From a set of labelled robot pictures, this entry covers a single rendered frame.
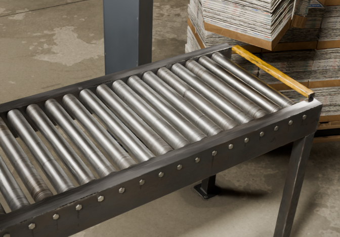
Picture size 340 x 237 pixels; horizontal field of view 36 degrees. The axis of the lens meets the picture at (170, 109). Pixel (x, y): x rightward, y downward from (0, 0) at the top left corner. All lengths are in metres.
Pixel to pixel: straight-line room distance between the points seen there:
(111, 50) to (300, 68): 0.96
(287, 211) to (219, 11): 0.83
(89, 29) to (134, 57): 1.67
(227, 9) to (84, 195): 0.86
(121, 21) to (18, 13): 2.13
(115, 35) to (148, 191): 1.18
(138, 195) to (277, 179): 1.36
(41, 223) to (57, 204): 0.06
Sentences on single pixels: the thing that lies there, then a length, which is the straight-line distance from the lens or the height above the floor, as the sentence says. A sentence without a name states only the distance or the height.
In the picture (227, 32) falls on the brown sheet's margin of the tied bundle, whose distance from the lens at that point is 1.96.
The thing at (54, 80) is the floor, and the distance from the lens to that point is 3.51.
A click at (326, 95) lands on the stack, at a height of 0.32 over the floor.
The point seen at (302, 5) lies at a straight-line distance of 2.07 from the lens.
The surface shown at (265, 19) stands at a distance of 1.83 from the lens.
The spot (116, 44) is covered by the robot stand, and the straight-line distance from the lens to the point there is 2.57.
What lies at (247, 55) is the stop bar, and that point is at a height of 0.82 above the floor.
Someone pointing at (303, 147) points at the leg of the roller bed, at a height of 0.63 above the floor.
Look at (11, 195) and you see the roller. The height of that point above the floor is 0.80.
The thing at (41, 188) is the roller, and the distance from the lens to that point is 1.46.
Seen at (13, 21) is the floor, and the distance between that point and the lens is 4.41.
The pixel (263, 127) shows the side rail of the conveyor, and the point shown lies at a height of 0.80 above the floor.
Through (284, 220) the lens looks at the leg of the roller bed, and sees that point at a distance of 2.20.
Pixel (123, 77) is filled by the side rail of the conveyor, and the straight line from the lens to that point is 1.92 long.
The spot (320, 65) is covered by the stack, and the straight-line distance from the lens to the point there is 2.78.
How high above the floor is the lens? 1.76
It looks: 34 degrees down
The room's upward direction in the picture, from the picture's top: 3 degrees clockwise
